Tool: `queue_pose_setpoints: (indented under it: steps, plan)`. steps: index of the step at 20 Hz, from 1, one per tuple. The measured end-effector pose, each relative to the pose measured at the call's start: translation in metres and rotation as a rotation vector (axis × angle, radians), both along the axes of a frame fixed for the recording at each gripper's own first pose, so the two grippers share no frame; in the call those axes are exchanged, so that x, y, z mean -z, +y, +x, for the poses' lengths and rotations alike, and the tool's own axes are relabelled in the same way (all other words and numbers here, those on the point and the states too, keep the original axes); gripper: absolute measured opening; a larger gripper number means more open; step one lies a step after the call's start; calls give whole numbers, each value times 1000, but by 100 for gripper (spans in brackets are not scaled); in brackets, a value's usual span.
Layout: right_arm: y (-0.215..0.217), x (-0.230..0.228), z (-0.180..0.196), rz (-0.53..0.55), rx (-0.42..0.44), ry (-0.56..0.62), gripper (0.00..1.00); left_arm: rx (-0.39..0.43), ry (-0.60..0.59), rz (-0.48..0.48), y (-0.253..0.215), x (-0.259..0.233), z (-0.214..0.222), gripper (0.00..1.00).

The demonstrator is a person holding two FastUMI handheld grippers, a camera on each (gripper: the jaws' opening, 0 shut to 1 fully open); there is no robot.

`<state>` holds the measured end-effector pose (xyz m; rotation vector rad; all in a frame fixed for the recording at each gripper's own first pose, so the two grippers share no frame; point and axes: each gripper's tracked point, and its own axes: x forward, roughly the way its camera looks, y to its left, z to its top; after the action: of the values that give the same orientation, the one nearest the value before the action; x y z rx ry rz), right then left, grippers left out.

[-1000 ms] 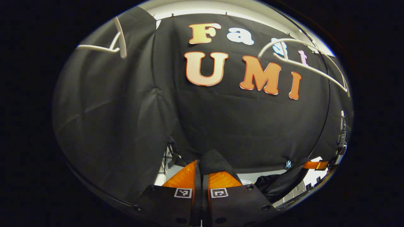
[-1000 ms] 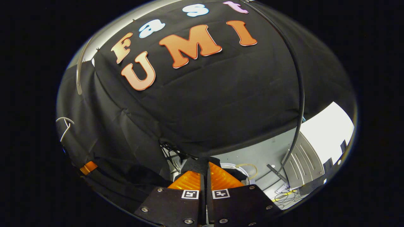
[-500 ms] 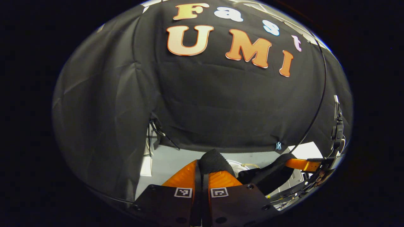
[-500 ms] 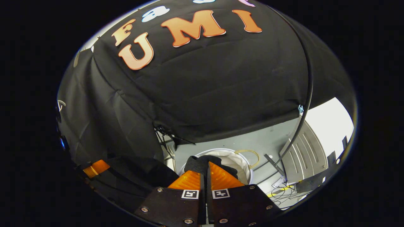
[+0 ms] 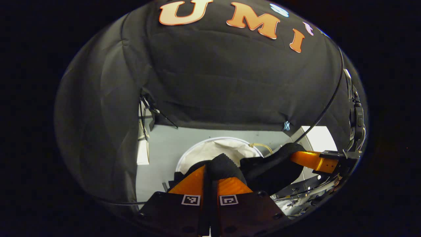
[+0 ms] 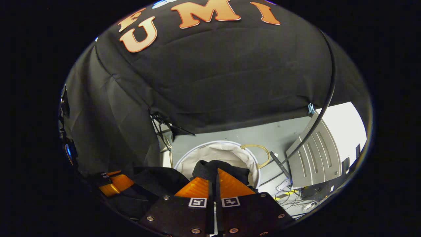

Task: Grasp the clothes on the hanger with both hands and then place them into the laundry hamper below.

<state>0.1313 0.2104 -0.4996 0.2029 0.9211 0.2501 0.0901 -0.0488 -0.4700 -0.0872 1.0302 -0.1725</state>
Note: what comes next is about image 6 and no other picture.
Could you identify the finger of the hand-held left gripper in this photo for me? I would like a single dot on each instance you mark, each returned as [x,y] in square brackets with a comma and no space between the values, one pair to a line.
[116,185]
[105,175]

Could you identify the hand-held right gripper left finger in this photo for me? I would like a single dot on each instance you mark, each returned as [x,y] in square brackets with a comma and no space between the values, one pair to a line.
[210,214]

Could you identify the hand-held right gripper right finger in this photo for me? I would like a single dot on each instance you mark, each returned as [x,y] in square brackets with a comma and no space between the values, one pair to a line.
[219,214]

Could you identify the black ribbed jacket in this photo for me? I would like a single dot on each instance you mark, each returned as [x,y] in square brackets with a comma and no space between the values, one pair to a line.
[158,179]

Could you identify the white laundry hamper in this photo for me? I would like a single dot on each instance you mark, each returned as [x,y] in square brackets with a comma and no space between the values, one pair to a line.
[217,153]

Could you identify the white power strip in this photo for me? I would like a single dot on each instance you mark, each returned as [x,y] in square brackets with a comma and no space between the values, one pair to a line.
[283,185]

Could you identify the black tripod stand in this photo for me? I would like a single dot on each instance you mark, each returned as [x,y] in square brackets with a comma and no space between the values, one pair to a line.
[171,126]

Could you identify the black floor box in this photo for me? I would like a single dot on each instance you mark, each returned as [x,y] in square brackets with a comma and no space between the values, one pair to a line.
[315,191]

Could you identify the gray ribbed panel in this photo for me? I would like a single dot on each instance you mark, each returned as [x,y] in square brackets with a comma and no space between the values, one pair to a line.
[315,154]

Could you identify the black backdrop cloth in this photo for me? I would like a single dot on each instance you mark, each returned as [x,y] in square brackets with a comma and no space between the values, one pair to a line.
[213,82]

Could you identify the light blue clip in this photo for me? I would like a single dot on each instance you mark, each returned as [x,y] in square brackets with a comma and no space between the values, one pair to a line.
[310,108]

